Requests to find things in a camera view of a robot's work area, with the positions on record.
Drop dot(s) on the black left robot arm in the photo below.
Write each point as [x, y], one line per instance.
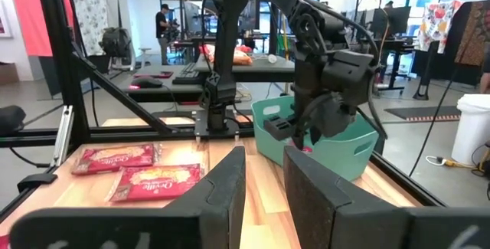
[229, 30]

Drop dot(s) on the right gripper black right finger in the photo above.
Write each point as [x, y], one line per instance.
[329, 210]

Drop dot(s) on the black computer mouse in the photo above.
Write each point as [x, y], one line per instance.
[146, 82]

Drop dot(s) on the black monitor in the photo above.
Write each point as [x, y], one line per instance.
[396, 21]

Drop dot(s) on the black floor mat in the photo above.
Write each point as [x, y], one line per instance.
[421, 113]

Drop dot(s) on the black keyboard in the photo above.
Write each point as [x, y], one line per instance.
[186, 74]

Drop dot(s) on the black standing desk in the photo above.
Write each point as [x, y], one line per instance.
[394, 46]

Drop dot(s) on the white plastic bucket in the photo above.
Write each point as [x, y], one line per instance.
[472, 130]

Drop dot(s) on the silver metal bracket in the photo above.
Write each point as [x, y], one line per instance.
[61, 134]

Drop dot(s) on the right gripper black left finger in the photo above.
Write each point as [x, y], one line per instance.
[214, 203]

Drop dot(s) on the teal plastic basket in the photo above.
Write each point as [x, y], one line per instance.
[337, 153]

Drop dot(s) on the red flat tablet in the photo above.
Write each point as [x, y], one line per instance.
[155, 74]

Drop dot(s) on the colourful fruit print cloth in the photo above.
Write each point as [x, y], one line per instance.
[436, 23]

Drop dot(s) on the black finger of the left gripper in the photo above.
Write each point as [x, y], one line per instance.
[299, 138]
[314, 135]

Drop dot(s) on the cardboard box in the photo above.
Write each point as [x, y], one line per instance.
[8, 73]

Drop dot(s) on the black backpack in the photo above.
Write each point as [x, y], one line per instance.
[116, 43]

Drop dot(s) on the black frame corner bracket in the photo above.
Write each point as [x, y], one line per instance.
[36, 182]

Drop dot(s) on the red fabric panel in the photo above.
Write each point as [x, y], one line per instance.
[30, 19]

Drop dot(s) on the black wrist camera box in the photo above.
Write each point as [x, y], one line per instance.
[279, 127]

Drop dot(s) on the red Orville popcorn bag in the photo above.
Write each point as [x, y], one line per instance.
[3, 242]
[115, 159]
[306, 149]
[157, 184]

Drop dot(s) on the person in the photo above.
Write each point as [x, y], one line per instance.
[161, 30]

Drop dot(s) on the black metal table frame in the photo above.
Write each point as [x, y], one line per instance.
[57, 50]

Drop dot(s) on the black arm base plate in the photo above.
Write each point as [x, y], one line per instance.
[203, 126]

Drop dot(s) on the white floral cloth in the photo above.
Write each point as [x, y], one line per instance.
[92, 19]

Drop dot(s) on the brown patterned cloth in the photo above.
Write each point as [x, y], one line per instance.
[474, 34]

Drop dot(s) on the orange plastic bag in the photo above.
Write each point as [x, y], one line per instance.
[241, 57]

